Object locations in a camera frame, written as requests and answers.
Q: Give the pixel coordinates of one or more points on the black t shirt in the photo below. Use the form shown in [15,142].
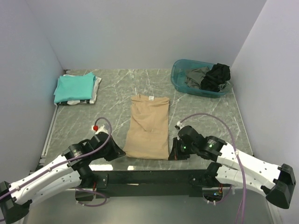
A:
[217,78]

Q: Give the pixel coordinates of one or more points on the tan t shirt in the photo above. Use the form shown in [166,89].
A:
[148,134]

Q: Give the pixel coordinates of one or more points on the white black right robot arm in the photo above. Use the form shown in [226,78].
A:
[234,167]

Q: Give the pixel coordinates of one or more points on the black base crossbar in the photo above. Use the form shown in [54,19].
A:
[151,183]

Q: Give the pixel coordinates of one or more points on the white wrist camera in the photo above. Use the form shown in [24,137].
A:
[100,129]
[179,125]

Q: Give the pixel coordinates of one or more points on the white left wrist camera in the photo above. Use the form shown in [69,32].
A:
[100,129]

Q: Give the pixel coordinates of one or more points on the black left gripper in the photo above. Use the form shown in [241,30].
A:
[116,151]

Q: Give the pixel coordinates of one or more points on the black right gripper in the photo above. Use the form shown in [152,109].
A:
[175,154]

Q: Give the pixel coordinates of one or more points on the folded teal t shirt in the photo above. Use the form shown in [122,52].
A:
[71,88]

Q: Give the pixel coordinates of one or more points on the teal plastic basket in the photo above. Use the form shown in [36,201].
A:
[178,77]

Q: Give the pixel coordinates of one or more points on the grey t shirt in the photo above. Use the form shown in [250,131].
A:
[195,76]

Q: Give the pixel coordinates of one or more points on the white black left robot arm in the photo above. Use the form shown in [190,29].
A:
[69,170]

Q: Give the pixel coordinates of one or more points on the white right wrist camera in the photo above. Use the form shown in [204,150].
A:
[179,125]

